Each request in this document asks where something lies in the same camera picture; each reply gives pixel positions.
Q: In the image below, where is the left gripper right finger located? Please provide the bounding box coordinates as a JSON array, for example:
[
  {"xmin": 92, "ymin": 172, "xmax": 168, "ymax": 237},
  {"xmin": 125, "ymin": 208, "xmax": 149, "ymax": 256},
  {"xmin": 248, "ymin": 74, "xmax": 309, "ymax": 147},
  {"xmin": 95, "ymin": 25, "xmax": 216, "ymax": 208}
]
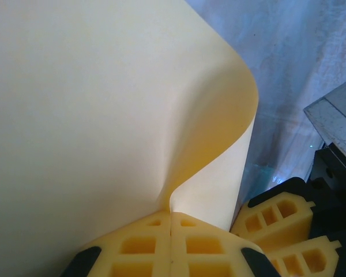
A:
[{"xmin": 170, "ymin": 211, "xmax": 281, "ymax": 277}]

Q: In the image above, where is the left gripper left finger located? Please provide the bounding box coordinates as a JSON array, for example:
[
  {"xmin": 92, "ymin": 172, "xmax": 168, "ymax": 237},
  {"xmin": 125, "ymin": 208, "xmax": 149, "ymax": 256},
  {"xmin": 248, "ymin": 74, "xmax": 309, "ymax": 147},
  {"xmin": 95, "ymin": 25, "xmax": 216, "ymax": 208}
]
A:
[{"xmin": 63, "ymin": 209, "xmax": 172, "ymax": 277}]

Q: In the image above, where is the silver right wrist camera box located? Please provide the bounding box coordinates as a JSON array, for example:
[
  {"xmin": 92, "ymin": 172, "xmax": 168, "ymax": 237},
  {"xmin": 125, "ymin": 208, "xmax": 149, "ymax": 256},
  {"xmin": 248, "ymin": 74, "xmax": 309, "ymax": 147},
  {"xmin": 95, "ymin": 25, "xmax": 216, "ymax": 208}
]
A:
[{"xmin": 303, "ymin": 78, "xmax": 346, "ymax": 170}]

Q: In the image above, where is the yellow paper sheet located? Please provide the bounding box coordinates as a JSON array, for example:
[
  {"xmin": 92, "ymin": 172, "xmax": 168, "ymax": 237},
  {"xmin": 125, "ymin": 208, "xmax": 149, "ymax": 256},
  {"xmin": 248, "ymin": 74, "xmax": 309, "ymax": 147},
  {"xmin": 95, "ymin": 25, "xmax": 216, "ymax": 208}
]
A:
[{"xmin": 0, "ymin": 0, "xmax": 261, "ymax": 277}]

